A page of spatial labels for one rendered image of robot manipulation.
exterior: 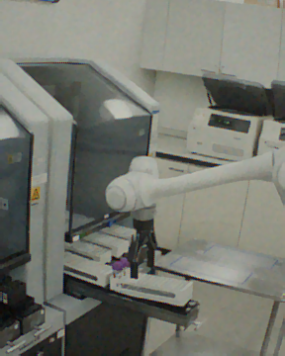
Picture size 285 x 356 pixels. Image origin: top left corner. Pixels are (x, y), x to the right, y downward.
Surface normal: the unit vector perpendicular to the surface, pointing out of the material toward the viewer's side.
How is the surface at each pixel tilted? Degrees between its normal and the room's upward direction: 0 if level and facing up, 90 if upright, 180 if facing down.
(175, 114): 90
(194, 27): 90
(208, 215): 90
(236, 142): 90
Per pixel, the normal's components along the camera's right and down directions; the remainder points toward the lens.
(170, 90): -0.45, 0.14
